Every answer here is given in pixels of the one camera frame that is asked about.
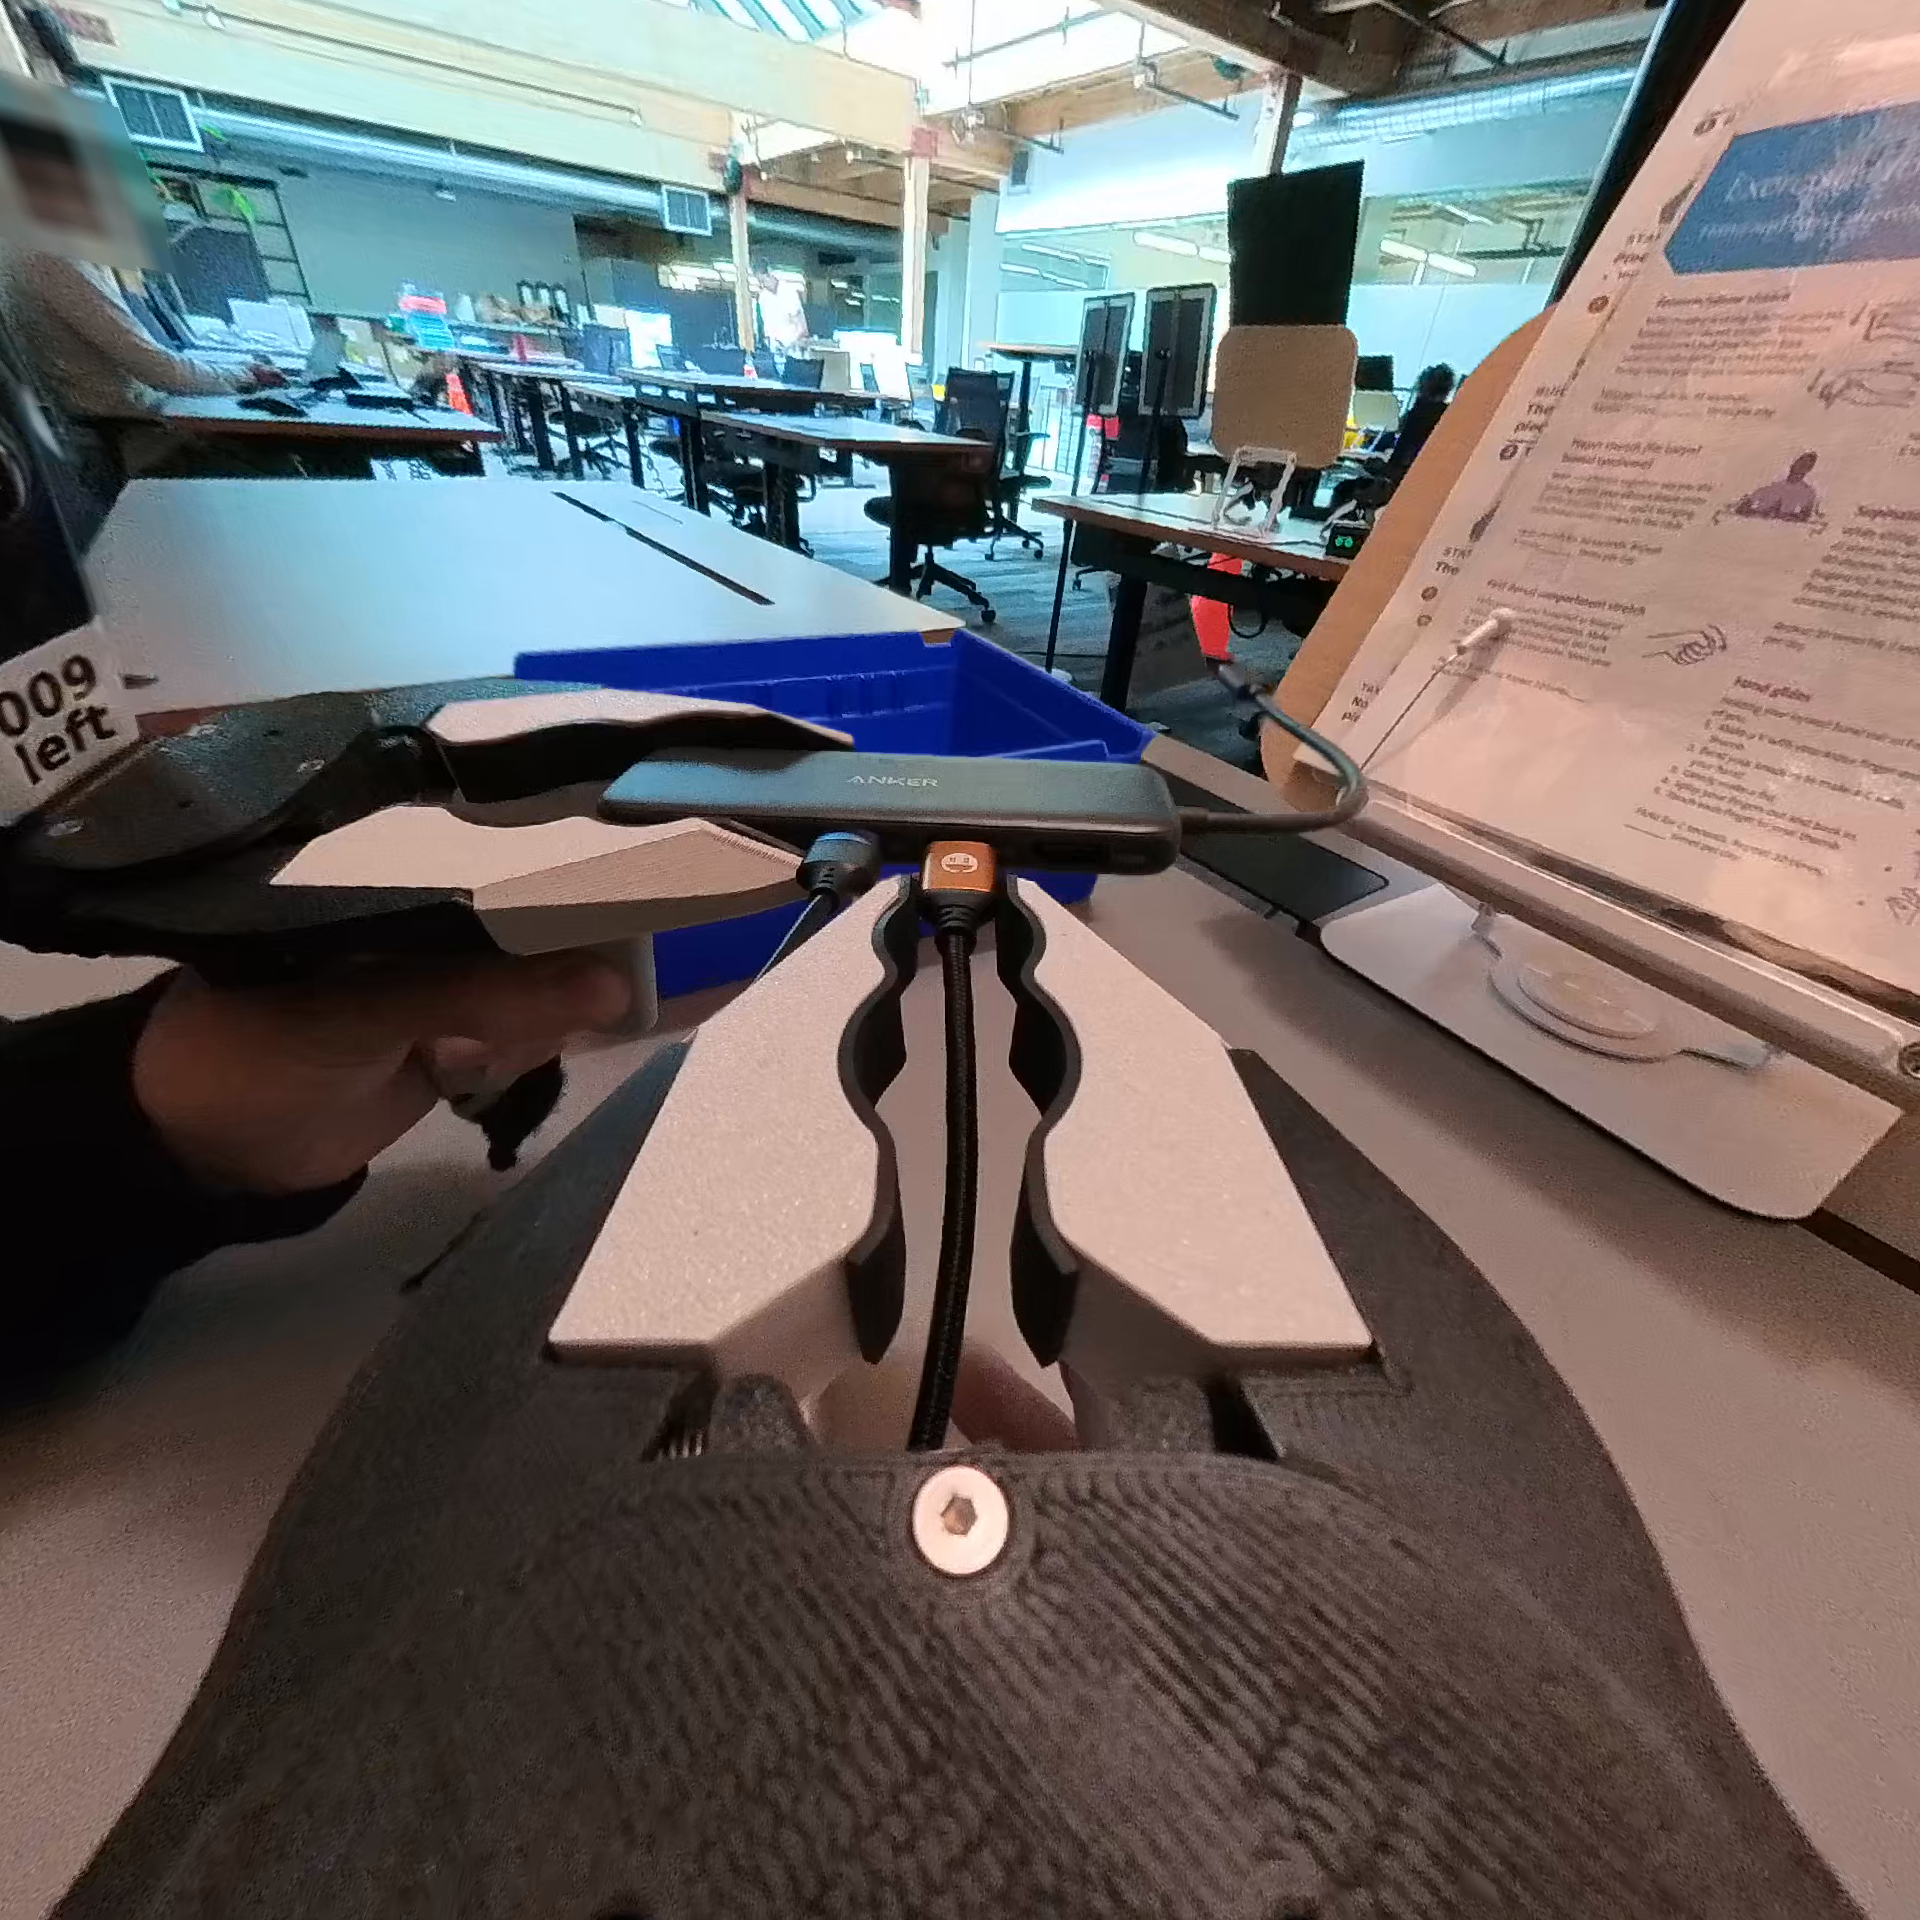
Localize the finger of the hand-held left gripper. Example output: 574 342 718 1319
423 687 857 803
268 807 816 1040

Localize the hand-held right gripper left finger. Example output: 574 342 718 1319
543 878 921 1411

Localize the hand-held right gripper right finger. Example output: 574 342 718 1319
1005 878 1375 1443

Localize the orange plug braided usb cable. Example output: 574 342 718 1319
902 837 1004 1453

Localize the black USB plug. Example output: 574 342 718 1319
753 827 886 981

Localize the blue plastic bin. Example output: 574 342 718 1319
512 626 1161 1001

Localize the black usb hub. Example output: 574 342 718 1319
597 751 1183 874

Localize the person's left forearm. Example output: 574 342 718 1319
0 971 375 1402

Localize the person's left hand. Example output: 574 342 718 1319
134 951 635 1201

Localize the wooden document stand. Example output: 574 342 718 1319
1256 0 1920 1219

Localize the black office chair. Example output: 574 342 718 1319
865 368 1051 623

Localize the wooden top desk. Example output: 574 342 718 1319
1035 491 1352 587

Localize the black standing panel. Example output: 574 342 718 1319
1140 281 1221 422
1071 291 1135 417

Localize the laminated exercise sheet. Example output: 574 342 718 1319
1351 88 1920 991

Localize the cork board document stand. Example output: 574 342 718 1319
1208 162 1369 538

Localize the black pole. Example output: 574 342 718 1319
1545 0 1748 323

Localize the white instruction sheet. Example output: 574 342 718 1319
1334 0 1920 751

